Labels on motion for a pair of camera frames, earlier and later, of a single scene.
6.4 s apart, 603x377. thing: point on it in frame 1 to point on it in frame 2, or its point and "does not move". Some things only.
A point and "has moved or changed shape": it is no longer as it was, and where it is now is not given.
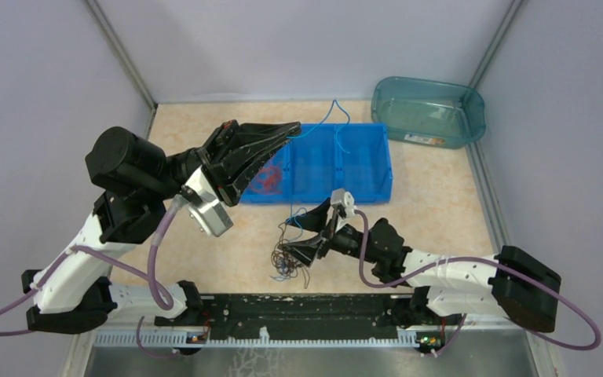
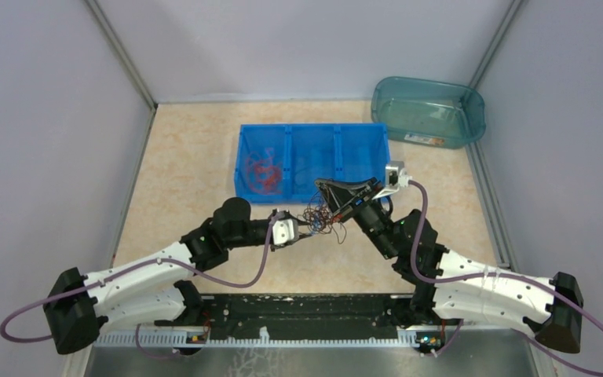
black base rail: x=305 y=316 does not move
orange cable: x=268 y=181 does not move
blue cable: x=299 y=213 to x=303 y=177
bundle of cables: x=285 y=265 has moved or changed shape
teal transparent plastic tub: x=429 y=111 does not move
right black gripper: x=304 y=250 to x=340 y=199
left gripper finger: x=253 y=136 to x=299 y=237
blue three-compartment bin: x=321 y=159 does not move
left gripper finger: x=241 y=178 to x=301 y=222
